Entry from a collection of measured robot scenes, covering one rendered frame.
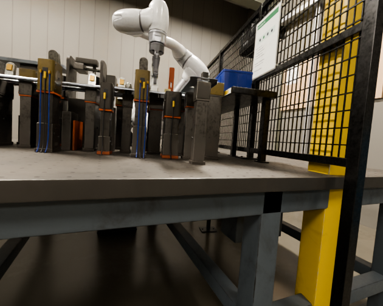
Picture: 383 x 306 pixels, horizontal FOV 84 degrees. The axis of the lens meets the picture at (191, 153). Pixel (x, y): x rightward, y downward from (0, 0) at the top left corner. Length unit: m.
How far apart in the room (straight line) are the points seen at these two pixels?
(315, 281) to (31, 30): 4.07
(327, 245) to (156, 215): 0.64
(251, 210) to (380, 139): 2.36
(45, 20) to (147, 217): 3.77
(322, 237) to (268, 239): 0.25
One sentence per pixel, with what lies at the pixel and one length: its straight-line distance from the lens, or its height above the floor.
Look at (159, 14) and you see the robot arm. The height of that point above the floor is 1.37.
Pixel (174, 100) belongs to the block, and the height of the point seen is 0.94.
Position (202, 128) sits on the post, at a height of 0.83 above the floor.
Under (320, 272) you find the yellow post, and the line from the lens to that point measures 0.96.
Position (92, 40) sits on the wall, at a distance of 3.97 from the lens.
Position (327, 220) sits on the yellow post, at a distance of 0.90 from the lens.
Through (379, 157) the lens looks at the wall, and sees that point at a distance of 2.88.
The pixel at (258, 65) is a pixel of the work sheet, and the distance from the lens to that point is 1.29.
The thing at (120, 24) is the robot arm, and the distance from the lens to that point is 1.28.
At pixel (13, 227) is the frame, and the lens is 0.52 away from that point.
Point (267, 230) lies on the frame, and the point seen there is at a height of 0.53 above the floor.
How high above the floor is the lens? 0.79
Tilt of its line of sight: 4 degrees down
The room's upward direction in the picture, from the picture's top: 4 degrees clockwise
